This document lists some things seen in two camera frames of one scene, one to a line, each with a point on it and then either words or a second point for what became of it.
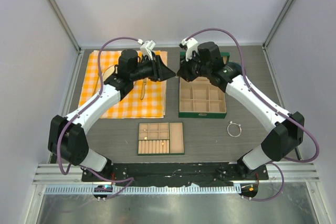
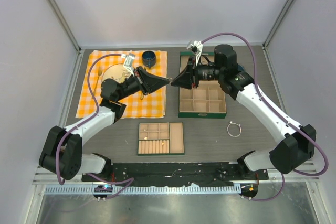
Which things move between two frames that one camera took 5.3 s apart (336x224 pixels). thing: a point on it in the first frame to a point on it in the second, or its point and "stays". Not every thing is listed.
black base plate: (220, 173) stays
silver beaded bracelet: (230, 123) stays
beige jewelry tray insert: (158, 138) stays
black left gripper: (160, 71) to (148, 82)
